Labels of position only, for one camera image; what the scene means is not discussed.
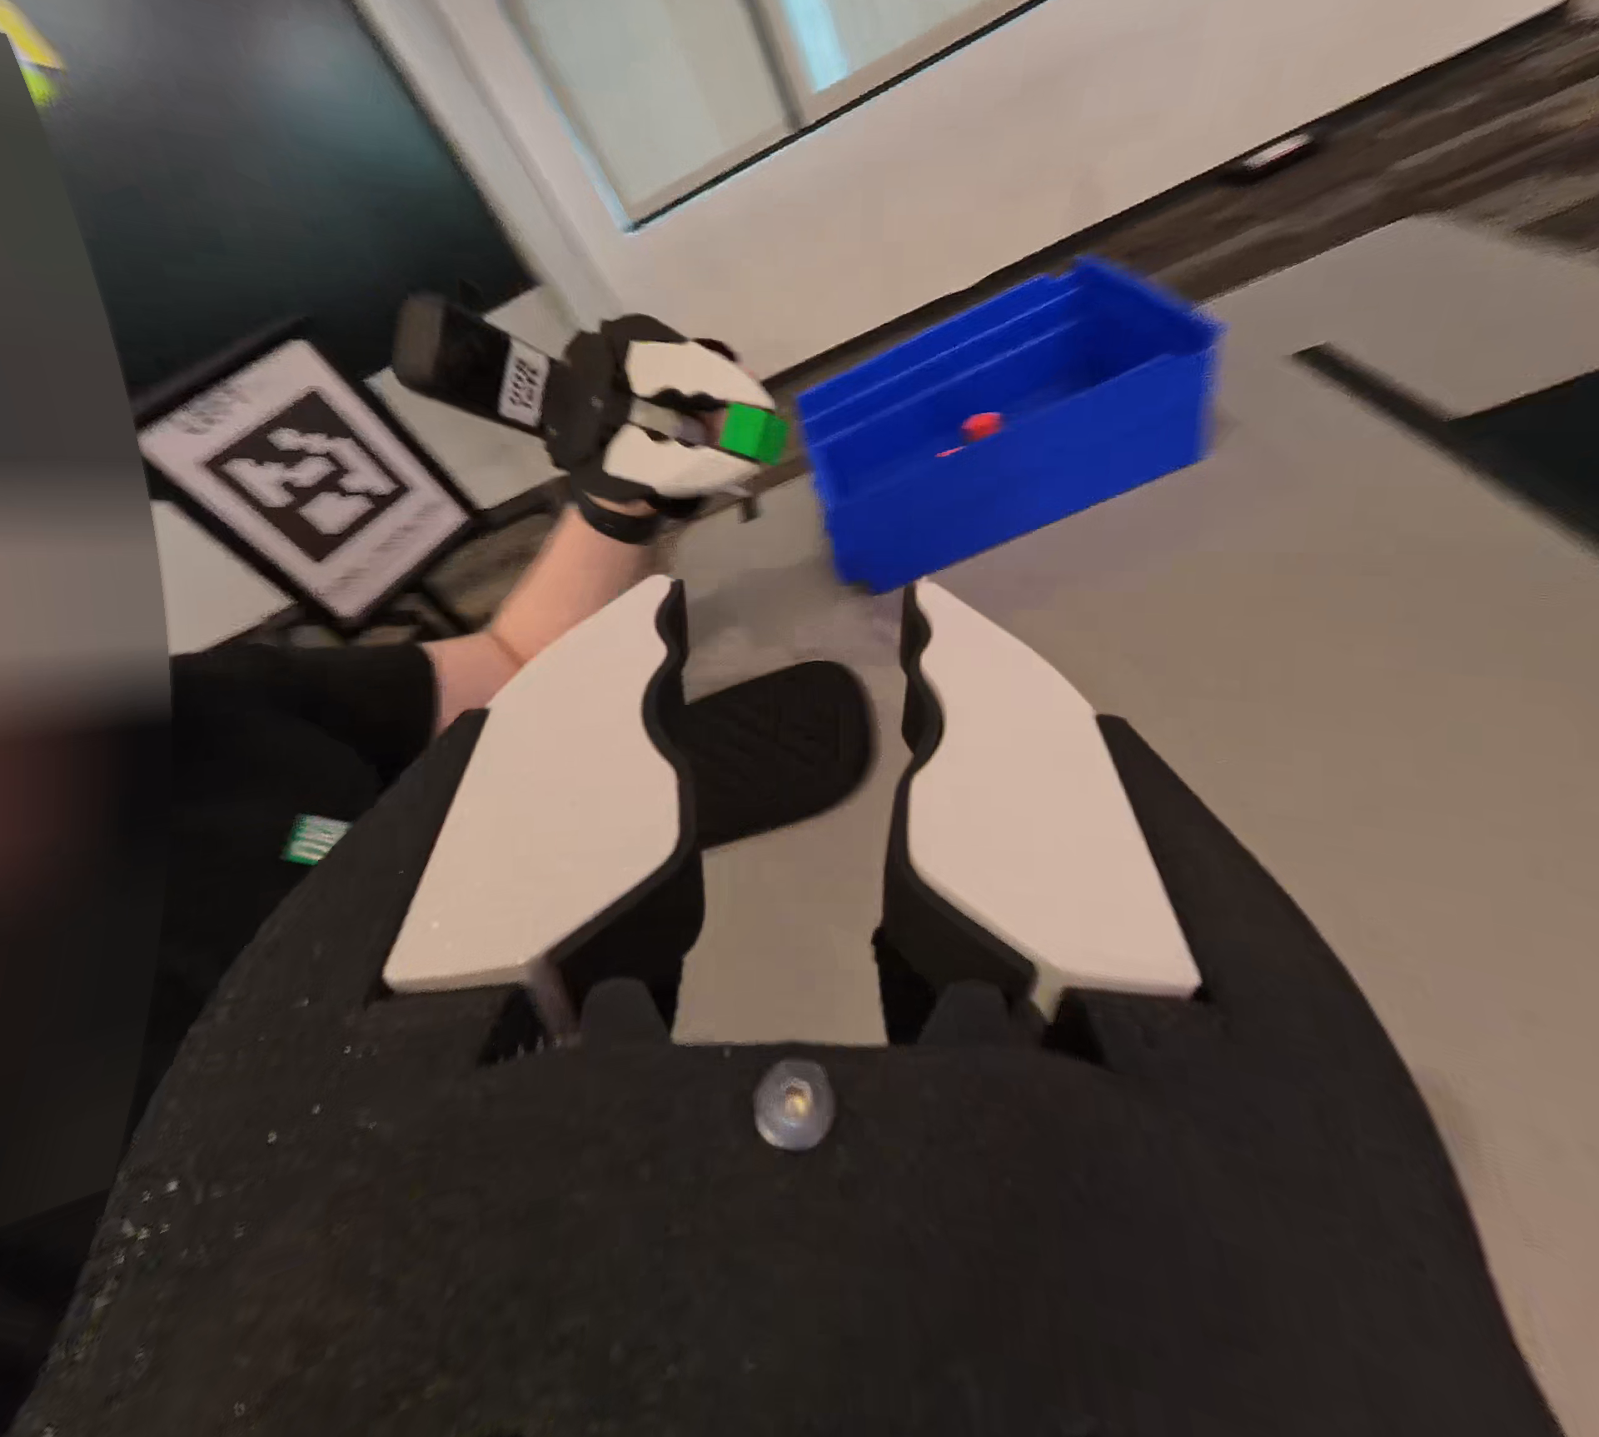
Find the red wooden cube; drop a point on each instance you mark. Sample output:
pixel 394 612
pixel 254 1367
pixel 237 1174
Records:
pixel 982 427

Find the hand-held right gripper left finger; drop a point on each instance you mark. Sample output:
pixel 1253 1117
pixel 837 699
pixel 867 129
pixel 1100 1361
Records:
pixel 544 825

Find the person's left forearm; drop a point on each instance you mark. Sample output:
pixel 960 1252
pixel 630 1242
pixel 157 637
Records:
pixel 551 612

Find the blue plastic bin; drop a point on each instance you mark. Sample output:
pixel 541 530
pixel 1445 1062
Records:
pixel 1000 487

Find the green wooden cube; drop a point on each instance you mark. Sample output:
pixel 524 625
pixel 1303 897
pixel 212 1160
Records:
pixel 754 434

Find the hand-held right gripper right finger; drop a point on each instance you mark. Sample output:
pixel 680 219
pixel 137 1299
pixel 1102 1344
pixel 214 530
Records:
pixel 1044 837

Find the black white marker sign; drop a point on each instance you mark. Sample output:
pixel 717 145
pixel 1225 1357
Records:
pixel 301 475

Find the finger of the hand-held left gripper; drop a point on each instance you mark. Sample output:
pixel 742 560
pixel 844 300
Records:
pixel 675 469
pixel 694 377

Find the large framed window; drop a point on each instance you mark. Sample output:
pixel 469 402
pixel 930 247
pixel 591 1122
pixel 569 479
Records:
pixel 750 0

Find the small black device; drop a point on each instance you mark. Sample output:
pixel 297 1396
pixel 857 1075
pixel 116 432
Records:
pixel 1272 155

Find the black wall screen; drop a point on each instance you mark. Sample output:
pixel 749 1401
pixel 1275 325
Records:
pixel 251 87

